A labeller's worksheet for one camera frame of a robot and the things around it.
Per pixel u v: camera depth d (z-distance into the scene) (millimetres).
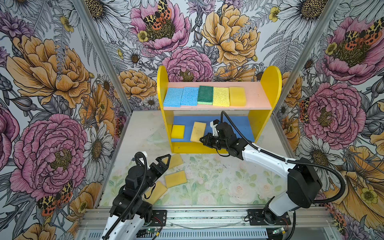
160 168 642
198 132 832
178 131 899
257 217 742
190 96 703
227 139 638
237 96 690
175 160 957
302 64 934
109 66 941
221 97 700
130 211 502
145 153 685
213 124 786
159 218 733
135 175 531
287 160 472
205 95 702
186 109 1275
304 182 438
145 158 567
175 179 870
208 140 729
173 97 699
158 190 832
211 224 739
